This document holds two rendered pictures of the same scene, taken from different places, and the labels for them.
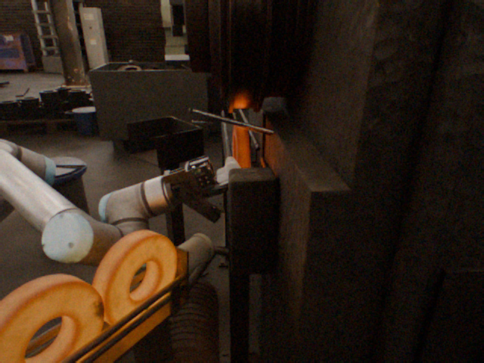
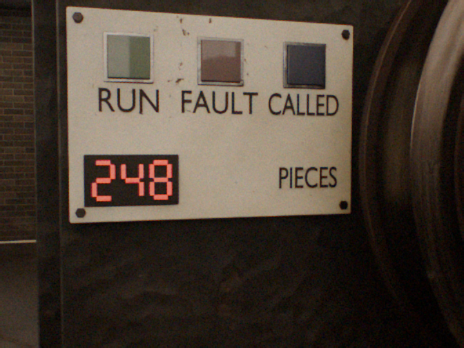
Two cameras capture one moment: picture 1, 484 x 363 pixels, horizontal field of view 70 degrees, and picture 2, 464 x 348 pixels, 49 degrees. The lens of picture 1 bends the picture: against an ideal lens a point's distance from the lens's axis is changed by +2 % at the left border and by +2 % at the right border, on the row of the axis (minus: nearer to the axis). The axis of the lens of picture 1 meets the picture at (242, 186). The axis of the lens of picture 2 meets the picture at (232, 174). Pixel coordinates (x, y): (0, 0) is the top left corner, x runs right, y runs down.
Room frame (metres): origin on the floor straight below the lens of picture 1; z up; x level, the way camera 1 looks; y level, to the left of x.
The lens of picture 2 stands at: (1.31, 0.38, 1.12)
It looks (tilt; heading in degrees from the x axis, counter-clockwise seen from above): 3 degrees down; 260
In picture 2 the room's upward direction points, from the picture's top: straight up
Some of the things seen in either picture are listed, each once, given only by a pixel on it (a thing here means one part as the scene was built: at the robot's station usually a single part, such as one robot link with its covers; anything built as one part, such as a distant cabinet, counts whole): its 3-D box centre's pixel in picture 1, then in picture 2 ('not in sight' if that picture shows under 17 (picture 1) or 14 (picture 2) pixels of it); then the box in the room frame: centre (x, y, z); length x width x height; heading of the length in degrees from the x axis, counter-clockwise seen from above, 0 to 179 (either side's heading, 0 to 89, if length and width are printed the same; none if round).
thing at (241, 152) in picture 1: (240, 157); not in sight; (0.90, 0.00, 0.75); 0.18 x 0.03 x 0.18; 5
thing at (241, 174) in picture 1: (252, 221); not in sight; (0.66, -0.03, 0.68); 0.11 x 0.08 x 0.24; 94
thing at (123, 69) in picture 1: (156, 101); not in sight; (3.59, 0.89, 0.39); 1.03 x 0.83 x 0.79; 98
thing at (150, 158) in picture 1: (171, 204); not in sight; (1.36, 0.32, 0.36); 0.26 x 0.20 x 0.72; 39
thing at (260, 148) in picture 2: not in sight; (218, 119); (1.24, -0.08, 1.15); 0.26 x 0.02 x 0.18; 4
